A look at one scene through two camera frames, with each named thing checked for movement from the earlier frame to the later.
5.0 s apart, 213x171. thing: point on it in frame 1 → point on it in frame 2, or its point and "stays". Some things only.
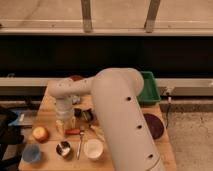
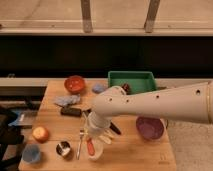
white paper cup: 93,149 stays
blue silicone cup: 31,153 stays
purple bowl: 155,125 stays
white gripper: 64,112 → 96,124
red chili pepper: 72,131 → 91,148
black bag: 9,135 stays
